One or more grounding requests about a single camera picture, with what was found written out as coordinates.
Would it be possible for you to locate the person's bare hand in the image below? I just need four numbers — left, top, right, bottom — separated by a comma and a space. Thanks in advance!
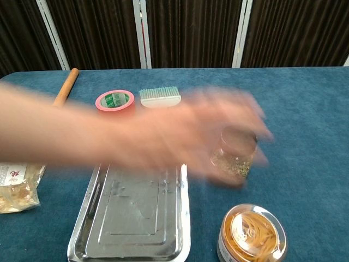
152, 88, 275, 188

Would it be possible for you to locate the clear jar with dried herbs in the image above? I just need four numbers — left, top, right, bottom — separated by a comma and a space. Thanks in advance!
209, 126, 259, 189

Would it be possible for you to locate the person's bare forearm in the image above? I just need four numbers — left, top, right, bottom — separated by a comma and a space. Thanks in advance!
0, 81, 155, 170

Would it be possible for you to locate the stainless steel tray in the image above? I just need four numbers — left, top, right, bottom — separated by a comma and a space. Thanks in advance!
67, 163, 191, 262

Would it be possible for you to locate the clear plastic snack bag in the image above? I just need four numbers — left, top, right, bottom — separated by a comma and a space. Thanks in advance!
0, 162, 47, 215

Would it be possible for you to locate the white brush with teal bristles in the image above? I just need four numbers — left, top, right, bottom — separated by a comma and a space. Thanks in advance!
139, 86, 180, 109

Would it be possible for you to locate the pink tape roll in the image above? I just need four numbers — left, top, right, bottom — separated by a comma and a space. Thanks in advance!
95, 89, 136, 115

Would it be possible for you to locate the dark brown curtain panel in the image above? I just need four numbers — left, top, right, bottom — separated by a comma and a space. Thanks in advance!
240, 0, 349, 68
145, 0, 244, 69
45, 0, 143, 71
0, 0, 64, 79

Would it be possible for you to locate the blue table cloth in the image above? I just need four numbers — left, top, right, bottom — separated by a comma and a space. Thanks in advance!
0, 66, 349, 262

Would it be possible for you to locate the clear tub of rubber bands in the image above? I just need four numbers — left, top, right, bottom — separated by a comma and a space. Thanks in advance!
216, 203, 288, 262

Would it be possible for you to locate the wooden rolling pin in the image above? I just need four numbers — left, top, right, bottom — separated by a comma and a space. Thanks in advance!
51, 68, 80, 109

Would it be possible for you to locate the white partition post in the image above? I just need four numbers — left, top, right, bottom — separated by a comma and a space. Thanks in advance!
35, 0, 71, 72
132, 0, 153, 69
231, 0, 254, 69

